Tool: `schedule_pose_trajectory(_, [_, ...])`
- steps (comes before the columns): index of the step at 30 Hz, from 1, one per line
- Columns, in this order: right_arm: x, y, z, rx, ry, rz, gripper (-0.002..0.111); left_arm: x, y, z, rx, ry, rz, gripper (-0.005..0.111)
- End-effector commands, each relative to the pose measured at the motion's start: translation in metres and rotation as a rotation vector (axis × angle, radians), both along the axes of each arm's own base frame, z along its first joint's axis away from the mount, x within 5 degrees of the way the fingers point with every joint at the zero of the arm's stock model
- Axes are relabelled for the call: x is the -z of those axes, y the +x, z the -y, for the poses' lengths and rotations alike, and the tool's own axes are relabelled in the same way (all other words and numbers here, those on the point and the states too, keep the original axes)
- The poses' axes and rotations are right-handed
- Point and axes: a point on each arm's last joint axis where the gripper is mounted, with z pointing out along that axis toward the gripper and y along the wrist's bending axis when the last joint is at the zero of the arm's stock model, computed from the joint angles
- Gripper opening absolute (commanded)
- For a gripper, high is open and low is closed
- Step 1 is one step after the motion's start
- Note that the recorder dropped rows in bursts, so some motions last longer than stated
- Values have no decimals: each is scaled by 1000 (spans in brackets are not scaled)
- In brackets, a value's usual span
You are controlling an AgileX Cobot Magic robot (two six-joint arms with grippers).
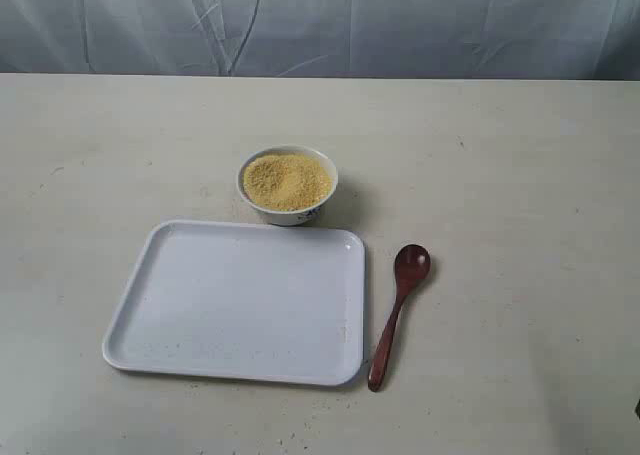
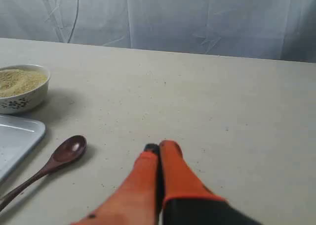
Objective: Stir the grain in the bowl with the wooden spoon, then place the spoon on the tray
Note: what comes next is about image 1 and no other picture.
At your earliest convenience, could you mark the white wrinkled backdrop curtain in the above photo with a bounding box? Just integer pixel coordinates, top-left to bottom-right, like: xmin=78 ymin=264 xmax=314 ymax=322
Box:
xmin=1 ymin=0 xmax=639 ymax=80

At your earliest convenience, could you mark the white rectangular plastic tray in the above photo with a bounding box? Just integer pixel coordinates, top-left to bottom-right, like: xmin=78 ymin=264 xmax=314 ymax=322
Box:
xmin=102 ymin=220 xmax=366 ymax=387

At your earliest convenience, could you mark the dark brown wooden spoon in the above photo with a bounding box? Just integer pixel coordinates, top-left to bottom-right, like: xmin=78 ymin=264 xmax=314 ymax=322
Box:
xmin=367 ymin=244 xmax=431 ymax=392

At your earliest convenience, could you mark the yellow granular powder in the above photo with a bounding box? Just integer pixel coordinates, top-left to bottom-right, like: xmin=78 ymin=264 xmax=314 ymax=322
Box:
xmin=242 ymin=154 xmax=333 ymax=212

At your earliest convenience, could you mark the white ceramic bowl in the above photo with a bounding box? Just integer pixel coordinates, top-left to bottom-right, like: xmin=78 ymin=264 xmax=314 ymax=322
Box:
xmin=236 ymin=145 xmax=339 ymax=226

